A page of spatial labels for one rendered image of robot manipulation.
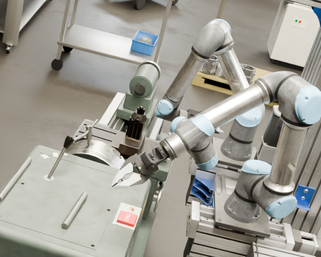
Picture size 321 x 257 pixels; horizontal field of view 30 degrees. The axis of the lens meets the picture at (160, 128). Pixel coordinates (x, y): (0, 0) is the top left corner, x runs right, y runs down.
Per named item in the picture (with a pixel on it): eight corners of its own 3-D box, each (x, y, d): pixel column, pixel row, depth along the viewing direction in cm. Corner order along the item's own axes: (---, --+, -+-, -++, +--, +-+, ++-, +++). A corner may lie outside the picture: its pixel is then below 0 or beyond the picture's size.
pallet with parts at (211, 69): (190, 85, 661) (198, 59, 647) (192, 61, 731) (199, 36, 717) (292, 111, 666) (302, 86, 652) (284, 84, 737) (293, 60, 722)
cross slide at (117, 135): (155, 167, 306) (157, 159, 304) (74, 142, 308) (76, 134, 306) (161, 151, 323) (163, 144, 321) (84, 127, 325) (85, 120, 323)
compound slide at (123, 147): (136, 157, 301) (138, 149, 299) (117, 151, 302) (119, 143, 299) (144, 139, 320) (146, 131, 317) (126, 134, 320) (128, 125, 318)
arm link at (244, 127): (226, 135, 281) (235, 109, 275) (233, 124, 292) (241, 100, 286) (251, 144, 278) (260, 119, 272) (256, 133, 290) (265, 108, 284)
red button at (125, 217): (133, 229, 203) (134, 224, 202) (115, 224, 203) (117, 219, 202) (136, 219, 208) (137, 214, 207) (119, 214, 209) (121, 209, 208)
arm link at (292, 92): (271, 197, 239) (306, 72, 211) (294, 220, 228) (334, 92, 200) (246, 202, 234) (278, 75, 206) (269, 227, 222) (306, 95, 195)
